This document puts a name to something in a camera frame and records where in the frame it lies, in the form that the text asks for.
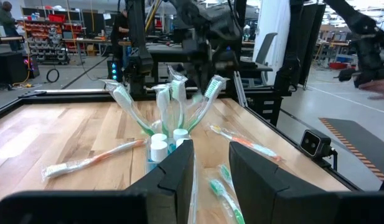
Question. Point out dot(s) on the black equipment cabinet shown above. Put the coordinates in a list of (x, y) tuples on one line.
[(11, 68)]

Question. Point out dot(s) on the black aluminium table frame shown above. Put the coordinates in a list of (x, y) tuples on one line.
[(86, 95)]

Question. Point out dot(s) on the black handheld device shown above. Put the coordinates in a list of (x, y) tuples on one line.
[(366, 31)]

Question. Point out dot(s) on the person's hand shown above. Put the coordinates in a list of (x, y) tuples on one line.
[(378, 88)]

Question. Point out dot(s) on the black table-level camera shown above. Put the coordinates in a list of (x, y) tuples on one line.
[(314, 143)]

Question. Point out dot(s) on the clear acrylic organizer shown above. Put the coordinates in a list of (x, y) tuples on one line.
[(147, 155)]

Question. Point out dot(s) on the red bin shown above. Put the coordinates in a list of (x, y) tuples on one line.
[(338, 65)]

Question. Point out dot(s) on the orange toothbrush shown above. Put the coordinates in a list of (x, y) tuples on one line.
[(101, 157), (247, 143)]

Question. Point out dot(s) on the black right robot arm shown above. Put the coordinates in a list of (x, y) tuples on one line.
[(216, 31)]

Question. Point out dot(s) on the person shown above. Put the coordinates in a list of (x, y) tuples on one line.
[(120, 34), (6, 21)]

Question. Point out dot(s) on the red parts bin shelf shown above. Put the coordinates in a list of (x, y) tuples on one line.
[(45, 34)]

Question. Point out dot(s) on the black computer tower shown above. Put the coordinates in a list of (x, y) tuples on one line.
[(114, 70)]

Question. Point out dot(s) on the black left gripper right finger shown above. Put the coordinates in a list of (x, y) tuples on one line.
[(257, 193)]

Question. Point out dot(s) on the black floor mat orange stripes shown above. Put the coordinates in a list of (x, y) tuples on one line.
[(359, 140)]

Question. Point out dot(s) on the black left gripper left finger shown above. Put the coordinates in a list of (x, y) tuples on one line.
[(176, 186)]

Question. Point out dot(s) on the grey office chair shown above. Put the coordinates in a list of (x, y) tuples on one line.
[(266, 46)]

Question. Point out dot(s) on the white pillar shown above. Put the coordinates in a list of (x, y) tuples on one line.
[(272, 18)]

